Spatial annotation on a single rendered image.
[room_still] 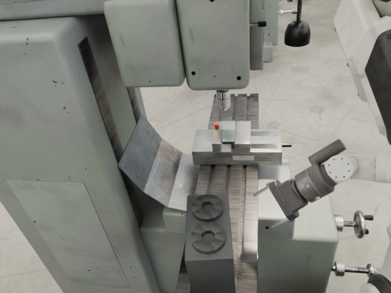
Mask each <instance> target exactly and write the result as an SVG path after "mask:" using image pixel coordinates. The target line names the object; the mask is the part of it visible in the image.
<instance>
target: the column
mask: <svg viewBox="0 0 391 293"><path fill-rule="evenodd" d="M141 115H143V116H144V117H145V118H146V119H147V115H146V112H145V108H144V103H143V99H142V96H141V91H140V88H128V87H126V86H125V85H124V83H123V80H122V76H121V73H120V70H119V66H118V61H117V59H116V55H115V51H114V48H113V44H112V40H111V36H110V33H109V29H108V25H107V22H106V18H105V14H98V15H82V16H65V17H48V18H39V19H21V20H5V21H0V202H1V203H2V204H3V206H4V208H5V209H6V210H7V212H8V213H9V215H10V216H11V218H12V219H13V221H14V222H15V223H16V225H17V226H18V228H19V229H20V231H21V232H22V233H23V235H24V236H25V238H26V240H28V242H29V244H30V245H31V247H32V248H33V249H34V251H35V252H36V254H37V255H38V257H39V258H40V259H41V261H42V262H43V264H44V265H45V267H46V268H47V270H48V271H49V272H50V274H51V276H52V277H53V278H54V280H55V281H56V283H57V284H58V285H59V287H60V288H61V290H62V291H63V293H160V290H159V287H158V283H157V280H156V278H155V275H154V272H153V269H152V266H151V263H150V260H149V257H148V255H147V251H146V249H145V246H144V243H143V239H142V237H141V234H140V227H141V224H142V222H143V218H144V213H145V210H146V207H147V204H148V201H149V198H150V196H149V195H147V194H146V193H144V192H142V190H141V189H139V187H138V186H136V185H135V183H134V182H133V181H132V180H131V179H130V178H129V177H128V176H127V175H126V174H125V173H124V172H123V171H122V170H121V169H120V168H119V167H118V163H119V162H120V160H121V158H122V155H123V153H124V151H125V149H126V146H127V144H128V142H129V140H130V138H131V135H132V133H133V131H134V129H135V128H136V125H137V123H138V121H139V120H140V117H141ZM147 121H148V120H147Z"/></svg>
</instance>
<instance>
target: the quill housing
mask: <svg viewBox="0 0 391 293"><path fill-rule="evenodd" d="M175 3H176V11H177V19H178V24H179V31H180V40H181V45H182V52H183V60H184V68H185V73H186V81H187V85H188V87H189V88H190V89H191V90H195V91H203V90H242V89H244V88H246V87H247V86H248V85H249V82H250V0H175Z"/></svg>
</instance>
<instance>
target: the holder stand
mask: <svg viewBox="0 0 391 293"><path fill-rule="evenodd" d="M229 210H230V209H229V199H228V194H227V193H220V194H204V195H189V196H187V217H186V247H185V263H186V268H187V273H188V276H189V281H190V286H191V291H192V293H236V284H235V275H234V259H233V245H232V232H231V225H230V212H229Z"/></svg>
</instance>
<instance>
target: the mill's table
mask: <svg viewBox="0 0 391 293"><path fill-rule="evenodd" d="M258 97H259V94H250V96H247V94H238V96H235V94H231V95H230V101H231V107H230V108H229V109H227V110H225V111H223V110H221V109H218V107H217V102H216V94H215V95H214V101H213V104H212V110H211V115H210V119H209V125H208V130H214V127H215V122H222V121H236V122H244V121H250V122H251V129H259V101H258ZM257 191H258V165H200V171H199V174H198V180H197V185H196V189H195V194H194V195H204V194H220V193H227V194H228V199H229V209H230V210H229V212H230V225H231V232H232V245H233V259H234V275H235V284H236V293H257V291H258V195H257V196H255V197H254V196H253V194H254V193H256V192H257ZM185 247H186V242H185V245H184V250H183V256H182V261H181V265H180V270H179V276H178V279H177V285H176V291H175V293H192V291H191V286H190V281H189V276H188V273H187V268H186V263H185Z"/></svg>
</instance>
